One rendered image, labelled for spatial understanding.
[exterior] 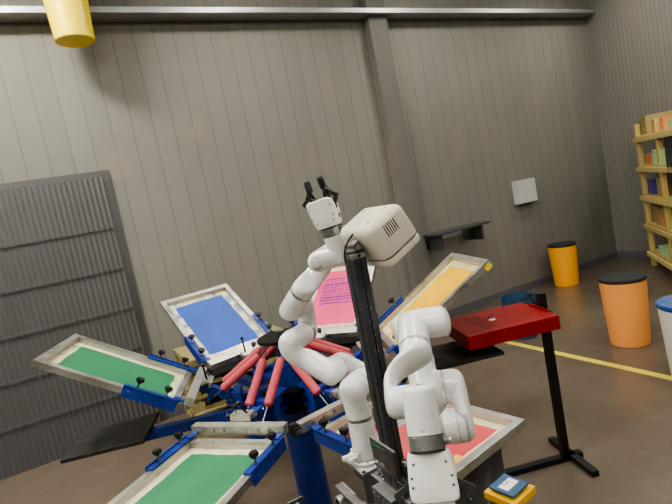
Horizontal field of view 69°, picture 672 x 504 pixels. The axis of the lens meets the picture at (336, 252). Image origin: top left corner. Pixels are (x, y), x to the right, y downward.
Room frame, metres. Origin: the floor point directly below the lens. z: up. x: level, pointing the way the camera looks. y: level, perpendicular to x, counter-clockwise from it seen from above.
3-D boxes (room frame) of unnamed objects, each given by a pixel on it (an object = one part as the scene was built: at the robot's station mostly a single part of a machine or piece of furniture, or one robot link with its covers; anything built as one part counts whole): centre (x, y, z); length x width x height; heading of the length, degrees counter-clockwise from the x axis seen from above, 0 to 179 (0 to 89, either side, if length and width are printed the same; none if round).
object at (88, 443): (2.91, 1.10, 0.91); 1.34 x 0.41 x 0.08; 97
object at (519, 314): (3.17, -0.97, 1.06); 0.61 x 0.46 x 0.12; 97
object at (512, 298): (5.85, -2.10, 0.27); 0.47 x 0.43 x 0.55; 38
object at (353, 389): (1.70, 0.03, 1.37); 0.13 x 0.10 x 0.16; 147
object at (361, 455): (1.69, 0.04, 1.21); 0.16 x 0.13 x 0.15; 116
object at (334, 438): (2.18, 0.17, 0.98); 0.30 x 0.05 x 0.07; 37
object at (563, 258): (7.91, -3.66, 0.34); 0.45 x 0.43 x 0.69; 26
